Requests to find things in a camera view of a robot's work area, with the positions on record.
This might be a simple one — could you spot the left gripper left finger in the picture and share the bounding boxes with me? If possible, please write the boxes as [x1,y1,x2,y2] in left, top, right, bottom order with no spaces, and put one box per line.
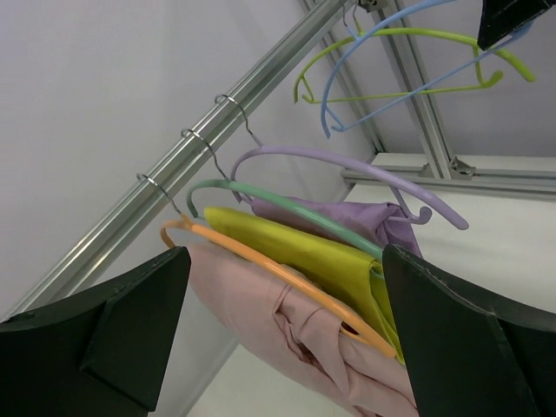
[1,247,191,416]

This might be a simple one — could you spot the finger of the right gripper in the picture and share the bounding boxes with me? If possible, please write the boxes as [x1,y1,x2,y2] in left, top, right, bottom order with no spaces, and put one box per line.
[477,0,548,49]

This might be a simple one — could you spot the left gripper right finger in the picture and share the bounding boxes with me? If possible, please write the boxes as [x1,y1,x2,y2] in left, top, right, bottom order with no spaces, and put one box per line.
[382,245,555,417]

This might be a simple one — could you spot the light blue hanger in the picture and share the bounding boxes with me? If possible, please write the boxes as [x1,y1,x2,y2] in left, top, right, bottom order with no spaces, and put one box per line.
[320,0,538,140]

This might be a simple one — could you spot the lime green hanger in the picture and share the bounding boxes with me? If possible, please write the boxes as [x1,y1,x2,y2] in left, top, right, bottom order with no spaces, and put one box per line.
[293,2,536,105]

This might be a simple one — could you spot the yellow trousers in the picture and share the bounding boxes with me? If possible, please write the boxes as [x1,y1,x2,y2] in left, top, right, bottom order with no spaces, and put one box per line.
[204,207,406,365]

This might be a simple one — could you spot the orange hanger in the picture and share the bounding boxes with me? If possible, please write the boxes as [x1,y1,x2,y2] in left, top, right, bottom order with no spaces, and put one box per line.
[136,173,396,358]

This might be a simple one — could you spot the lilac trousers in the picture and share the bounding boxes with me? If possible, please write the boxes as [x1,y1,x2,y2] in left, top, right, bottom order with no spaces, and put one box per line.
[250,197,421,256]

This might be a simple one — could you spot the pink trousers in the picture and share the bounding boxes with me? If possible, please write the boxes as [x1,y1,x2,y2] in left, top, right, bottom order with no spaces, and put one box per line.
[189,242,418,417]

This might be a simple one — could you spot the mint green hanger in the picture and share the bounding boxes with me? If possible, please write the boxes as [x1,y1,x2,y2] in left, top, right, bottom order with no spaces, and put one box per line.
[180,128,386,279]

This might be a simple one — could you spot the lilac hanger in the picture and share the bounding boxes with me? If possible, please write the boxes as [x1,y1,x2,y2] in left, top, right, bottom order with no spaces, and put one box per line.
[215,94,470,231]

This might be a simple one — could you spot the right aluminium frame post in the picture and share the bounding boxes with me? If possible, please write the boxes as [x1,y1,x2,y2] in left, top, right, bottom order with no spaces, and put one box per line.
[299,0,479,182]

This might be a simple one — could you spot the aluminium hanging rail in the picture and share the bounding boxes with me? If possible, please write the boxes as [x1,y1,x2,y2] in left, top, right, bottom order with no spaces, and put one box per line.
[10,1,343,314]

